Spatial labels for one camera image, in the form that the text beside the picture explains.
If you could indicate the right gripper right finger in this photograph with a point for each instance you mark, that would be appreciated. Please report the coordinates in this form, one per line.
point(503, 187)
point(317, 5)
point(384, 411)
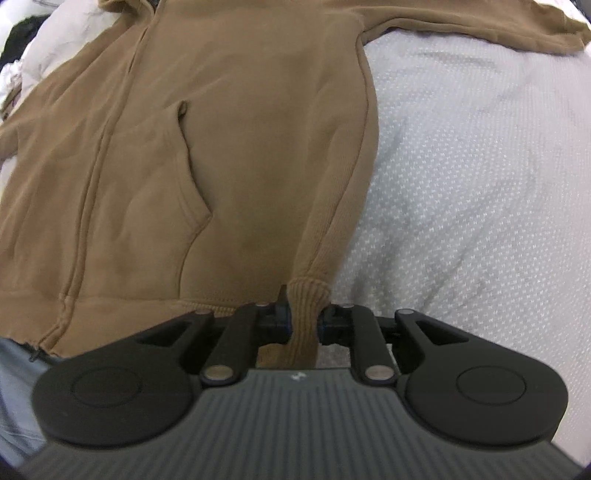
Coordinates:
point(356, 328)

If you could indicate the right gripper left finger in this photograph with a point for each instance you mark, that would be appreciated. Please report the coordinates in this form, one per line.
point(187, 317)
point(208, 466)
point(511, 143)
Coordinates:
point(252, 326)

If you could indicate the brown zip hoodie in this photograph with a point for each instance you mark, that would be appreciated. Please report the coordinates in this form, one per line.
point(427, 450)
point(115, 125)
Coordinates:
point(205, 154)

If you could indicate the white clothes pile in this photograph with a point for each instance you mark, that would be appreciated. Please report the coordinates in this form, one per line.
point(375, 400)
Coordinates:
point(11, 88)

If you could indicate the black clothes pile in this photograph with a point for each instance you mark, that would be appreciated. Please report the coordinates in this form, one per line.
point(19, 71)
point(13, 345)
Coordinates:
point(19, 38)

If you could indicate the grey bed sheet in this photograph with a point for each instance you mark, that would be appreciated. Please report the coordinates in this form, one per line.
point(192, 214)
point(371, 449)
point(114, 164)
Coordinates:
point(479, 209)

